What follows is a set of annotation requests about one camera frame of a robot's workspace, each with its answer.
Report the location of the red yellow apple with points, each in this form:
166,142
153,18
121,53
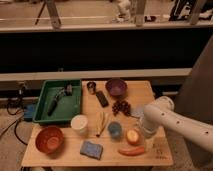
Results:
133,137

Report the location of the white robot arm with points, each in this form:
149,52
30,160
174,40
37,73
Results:
160,112

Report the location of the purple bowl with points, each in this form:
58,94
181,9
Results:
116,87

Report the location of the black remote control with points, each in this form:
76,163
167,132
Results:
102,99

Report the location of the dark grape bunch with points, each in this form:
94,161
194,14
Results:
121,106

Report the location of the blue folded cloth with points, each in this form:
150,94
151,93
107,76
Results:
137,112

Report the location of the blue cup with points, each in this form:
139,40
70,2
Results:
115,130

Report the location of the white cup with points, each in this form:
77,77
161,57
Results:
79,124

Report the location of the green plastic tray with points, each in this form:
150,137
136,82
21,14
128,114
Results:
67,107

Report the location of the wooden table board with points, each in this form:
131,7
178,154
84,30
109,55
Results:
157,151

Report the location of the blue sponge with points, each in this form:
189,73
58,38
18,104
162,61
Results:
91,150

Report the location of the orange carrot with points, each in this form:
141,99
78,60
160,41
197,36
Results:
132,152

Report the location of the orange bowl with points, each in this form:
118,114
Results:
49,139

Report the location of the blue box on floor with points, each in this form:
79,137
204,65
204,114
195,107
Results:
29,112

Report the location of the black handled brush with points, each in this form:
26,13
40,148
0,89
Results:
65,91

